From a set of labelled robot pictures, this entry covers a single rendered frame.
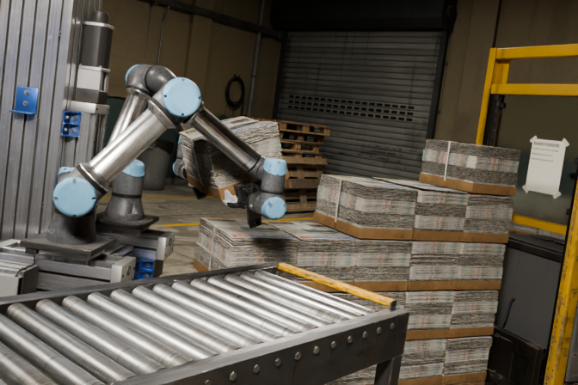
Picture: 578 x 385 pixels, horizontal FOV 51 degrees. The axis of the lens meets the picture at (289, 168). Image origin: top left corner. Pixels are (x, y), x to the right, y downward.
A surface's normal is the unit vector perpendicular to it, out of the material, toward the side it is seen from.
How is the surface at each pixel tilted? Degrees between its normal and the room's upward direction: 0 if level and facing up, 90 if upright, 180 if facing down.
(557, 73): 90
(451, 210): 90
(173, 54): 90
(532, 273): 90
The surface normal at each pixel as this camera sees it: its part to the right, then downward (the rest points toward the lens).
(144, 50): 0.75, 0.15
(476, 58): -0.65, -0.03
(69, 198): 0.21, 0.20
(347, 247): 0.47, 0.12
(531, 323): -0.88, -0.08
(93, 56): -0.07, 0.07
